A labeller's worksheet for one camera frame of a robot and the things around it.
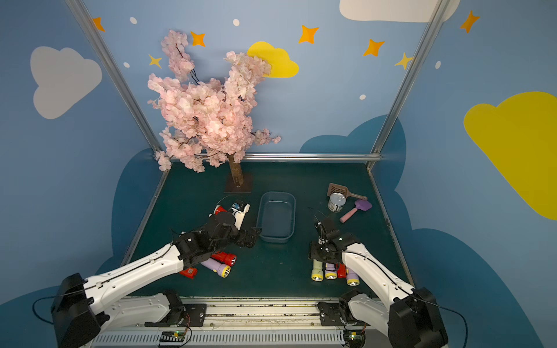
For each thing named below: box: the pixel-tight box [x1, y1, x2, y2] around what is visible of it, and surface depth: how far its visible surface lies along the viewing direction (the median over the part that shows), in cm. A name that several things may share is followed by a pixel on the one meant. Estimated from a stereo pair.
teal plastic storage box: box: [256, 191, 296, 243], surface depth 103 cm
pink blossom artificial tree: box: [147, 29, 281, 188], surface depth 72 cm
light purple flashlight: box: [230, 201, 251, 231], surface depth 68 cm
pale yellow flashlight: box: [311, 258, 325, 283], surface depth 84 cm
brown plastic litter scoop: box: [327, 182, 368, 201], surface depth 113 cm
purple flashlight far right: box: [345, 267, 361, 287], surface depth 82 cm
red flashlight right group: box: [337, 263, 348, 280], surface depth 83 cm
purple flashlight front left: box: [200, 257, 232, 279], surface depth 84 cm
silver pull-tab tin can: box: [327, 192, 347, 214], surface depth 103 cm
